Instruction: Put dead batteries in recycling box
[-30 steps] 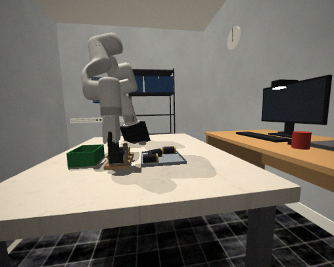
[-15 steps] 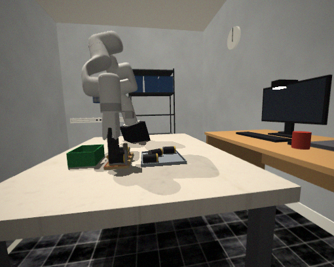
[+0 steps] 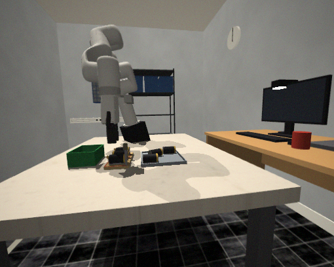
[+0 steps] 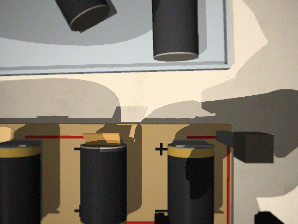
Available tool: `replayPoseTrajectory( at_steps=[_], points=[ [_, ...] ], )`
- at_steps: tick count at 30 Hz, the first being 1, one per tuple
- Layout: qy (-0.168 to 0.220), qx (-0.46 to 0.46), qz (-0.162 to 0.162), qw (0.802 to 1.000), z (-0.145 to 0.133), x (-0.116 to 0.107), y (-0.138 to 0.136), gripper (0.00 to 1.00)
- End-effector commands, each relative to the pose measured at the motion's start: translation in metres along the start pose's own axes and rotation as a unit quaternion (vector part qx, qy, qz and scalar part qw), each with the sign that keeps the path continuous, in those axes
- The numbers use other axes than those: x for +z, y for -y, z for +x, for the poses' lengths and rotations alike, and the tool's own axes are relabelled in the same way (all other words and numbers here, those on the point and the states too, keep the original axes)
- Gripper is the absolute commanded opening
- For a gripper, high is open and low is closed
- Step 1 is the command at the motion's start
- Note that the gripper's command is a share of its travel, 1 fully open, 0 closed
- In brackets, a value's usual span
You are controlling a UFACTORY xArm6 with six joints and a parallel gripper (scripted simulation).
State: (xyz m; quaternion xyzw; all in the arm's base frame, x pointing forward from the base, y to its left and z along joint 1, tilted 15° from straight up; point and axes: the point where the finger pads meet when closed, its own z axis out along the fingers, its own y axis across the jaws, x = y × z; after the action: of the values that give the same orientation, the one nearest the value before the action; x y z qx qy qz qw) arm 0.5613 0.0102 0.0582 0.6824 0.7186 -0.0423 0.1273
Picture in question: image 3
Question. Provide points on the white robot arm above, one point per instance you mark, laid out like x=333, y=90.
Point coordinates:
x=99, y=66

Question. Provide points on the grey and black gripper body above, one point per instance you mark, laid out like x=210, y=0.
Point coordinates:
x=110, y=103

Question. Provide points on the green open-top box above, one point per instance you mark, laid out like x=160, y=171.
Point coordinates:
x=85, y=156

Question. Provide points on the tan battery board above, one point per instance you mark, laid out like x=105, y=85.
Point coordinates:
x=121, y=165

